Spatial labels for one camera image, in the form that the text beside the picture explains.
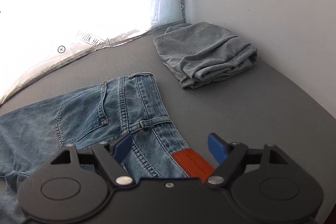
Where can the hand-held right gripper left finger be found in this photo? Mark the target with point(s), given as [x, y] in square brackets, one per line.
[122, 148]

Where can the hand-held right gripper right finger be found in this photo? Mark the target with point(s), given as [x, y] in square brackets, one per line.
[216, 146]

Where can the blue denim jeans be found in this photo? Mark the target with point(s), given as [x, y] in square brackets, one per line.
[92, 113]

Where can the folded grey garment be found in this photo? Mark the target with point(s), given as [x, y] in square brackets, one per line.
[202, 53]

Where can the printed translucent window sheet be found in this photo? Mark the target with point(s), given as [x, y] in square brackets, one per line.
[78, 3]

